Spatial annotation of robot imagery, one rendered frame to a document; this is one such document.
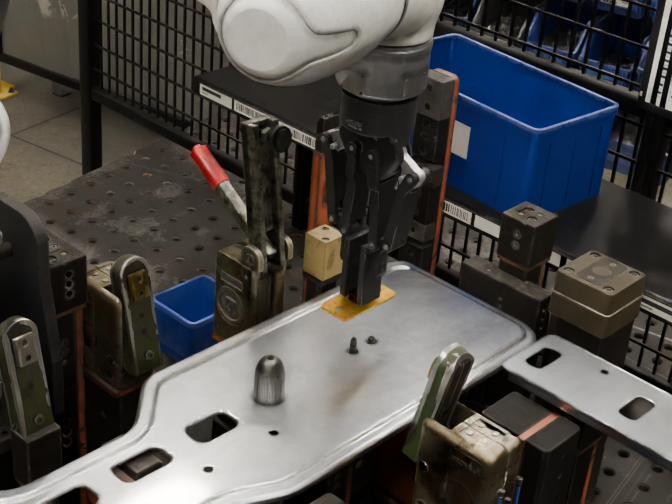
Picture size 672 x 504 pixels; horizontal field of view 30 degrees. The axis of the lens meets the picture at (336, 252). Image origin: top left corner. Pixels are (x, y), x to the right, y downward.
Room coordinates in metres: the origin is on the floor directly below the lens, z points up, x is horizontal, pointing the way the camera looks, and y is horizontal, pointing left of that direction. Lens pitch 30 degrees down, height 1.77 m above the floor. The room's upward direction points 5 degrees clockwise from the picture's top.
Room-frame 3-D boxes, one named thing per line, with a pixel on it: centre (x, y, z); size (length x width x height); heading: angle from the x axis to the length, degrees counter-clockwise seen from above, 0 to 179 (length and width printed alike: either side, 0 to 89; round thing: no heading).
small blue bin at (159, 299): (1.55, 0.19, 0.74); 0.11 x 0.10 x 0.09; 139
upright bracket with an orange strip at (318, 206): (1.31, 0.02, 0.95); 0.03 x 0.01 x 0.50; 139
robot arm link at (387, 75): (1.13, -0.03, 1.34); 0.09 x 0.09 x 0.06
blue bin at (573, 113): (1.57, -0.19, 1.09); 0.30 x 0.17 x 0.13; 43
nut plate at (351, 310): (1.13, -0.03, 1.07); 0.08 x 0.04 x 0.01; 139
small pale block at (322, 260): (1.28, 0.01, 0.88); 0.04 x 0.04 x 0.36; 49
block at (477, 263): (1.33, -0.21, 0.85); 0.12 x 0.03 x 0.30; 49
